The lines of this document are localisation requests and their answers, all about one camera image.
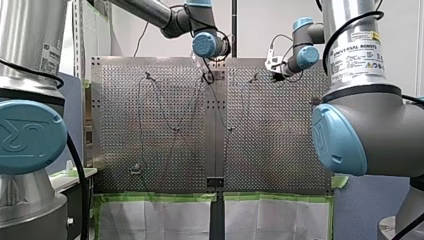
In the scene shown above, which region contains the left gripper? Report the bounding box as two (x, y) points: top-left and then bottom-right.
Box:
(201, 69), (216, 85)

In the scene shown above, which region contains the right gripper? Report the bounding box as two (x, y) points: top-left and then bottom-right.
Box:
(270, 71), (288, 83)

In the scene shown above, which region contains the blue cable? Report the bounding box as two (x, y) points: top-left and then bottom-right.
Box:
(128, 71), (283, 176)

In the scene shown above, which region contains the black upright pole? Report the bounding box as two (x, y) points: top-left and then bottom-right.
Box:
(231, 0), (238, 58)

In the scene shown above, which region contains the grey board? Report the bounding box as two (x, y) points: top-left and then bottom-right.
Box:
(333, 174), (412, 240)

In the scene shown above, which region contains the grey side table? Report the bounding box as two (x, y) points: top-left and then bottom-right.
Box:
(48, 159), (99, 240)

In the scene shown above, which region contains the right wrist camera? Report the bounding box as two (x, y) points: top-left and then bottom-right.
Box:
(264, 45), (285, 73)

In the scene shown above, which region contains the thin black wall cable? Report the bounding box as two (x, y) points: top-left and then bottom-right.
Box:
(133, 21), (150, 58)

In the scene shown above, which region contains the slotted metal frame bar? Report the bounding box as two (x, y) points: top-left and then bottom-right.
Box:
(72, 0), (85, 80)

